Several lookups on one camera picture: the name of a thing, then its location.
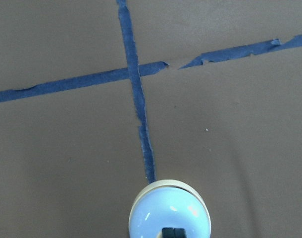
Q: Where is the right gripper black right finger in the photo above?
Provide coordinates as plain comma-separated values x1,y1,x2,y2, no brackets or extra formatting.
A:
174,228,185,238

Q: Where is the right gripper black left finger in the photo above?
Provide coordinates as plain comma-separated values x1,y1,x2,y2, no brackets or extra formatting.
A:
162,228,174,238

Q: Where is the blue bell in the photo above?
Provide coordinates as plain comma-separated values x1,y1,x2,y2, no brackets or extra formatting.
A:
128,179,211,238

